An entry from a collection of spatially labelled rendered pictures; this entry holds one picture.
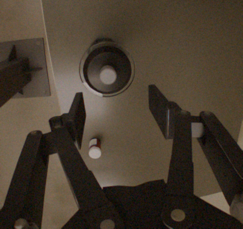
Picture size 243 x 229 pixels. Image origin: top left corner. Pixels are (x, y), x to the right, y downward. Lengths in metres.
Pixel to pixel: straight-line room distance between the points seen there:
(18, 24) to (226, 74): 1.44
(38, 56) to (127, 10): 1.12
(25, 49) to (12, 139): 0.87
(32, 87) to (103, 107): 1.11
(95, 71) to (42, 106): 1.40
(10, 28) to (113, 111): 1.23
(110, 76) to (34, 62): 1.32
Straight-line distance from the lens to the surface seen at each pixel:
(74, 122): 0.16
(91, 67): 0.35
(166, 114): 0.16
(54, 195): 2.38
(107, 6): 0.59
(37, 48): 1.59
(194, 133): 0.16
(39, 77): 1.64
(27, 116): 1.82
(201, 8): 0.66
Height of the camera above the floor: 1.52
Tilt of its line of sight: 66 degrees down
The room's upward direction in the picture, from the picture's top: 166 degrees clockwise
